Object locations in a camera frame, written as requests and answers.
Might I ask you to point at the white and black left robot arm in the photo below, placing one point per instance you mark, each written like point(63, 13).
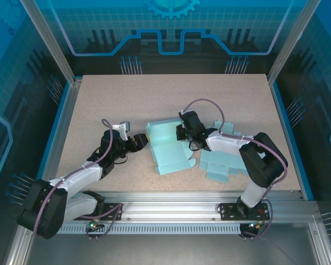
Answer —
point(82, 179)

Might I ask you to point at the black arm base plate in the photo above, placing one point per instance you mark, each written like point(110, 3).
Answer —
point(229, 212)
point(114, 216)

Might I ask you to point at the aluminium frame post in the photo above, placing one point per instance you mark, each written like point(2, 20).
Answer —
point(55, 47)
point(288, 47)

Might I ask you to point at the teal paper box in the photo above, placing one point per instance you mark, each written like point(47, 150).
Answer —
point(168, 157)
point(215, 165)

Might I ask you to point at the aluminium mounting beam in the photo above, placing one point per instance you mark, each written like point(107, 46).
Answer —
point(168, 204)

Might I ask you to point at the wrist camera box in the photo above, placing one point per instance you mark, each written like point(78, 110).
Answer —
point(181, 114)
point(121, 127)

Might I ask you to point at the small board with green light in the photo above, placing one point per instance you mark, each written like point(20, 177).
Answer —
point(93, 225)
point(253, 225)

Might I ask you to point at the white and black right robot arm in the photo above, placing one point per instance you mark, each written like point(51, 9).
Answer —
point(226, 143)

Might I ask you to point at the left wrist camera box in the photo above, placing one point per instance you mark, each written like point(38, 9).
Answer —
point(121, 127)

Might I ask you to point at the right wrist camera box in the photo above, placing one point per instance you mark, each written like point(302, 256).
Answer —
point(181, 114)

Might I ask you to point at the aluminium lower frame rail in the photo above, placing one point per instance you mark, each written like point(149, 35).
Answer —
point(16, 248)
point(321, 245)

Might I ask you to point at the blue edged side rail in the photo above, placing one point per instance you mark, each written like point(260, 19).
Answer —
point(286, 124)
point(63, 124)

